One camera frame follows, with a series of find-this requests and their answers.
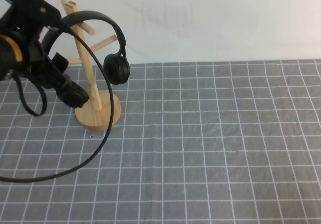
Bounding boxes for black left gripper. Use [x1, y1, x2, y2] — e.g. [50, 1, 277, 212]
[14, 24, 77, 94]

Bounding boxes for black over-ear headphones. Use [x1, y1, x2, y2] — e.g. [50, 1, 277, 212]
[40, 10, 132, 109]

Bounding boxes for wooden peg headphone stand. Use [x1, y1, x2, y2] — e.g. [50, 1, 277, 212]
[61, 0, 122, 132]

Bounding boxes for grey white-checked tablecloth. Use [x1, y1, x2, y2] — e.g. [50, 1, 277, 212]
[0, 59, 321, 224]

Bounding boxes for short black looped cable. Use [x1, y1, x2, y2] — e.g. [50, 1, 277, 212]
[14, 77, 49, 117]

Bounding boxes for black wrist camera mount plate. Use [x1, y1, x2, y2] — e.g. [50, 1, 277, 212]
[0, 0, 62, 32]

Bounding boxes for long black cable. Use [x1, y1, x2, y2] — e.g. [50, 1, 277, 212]
[0, 18, 115, 183]

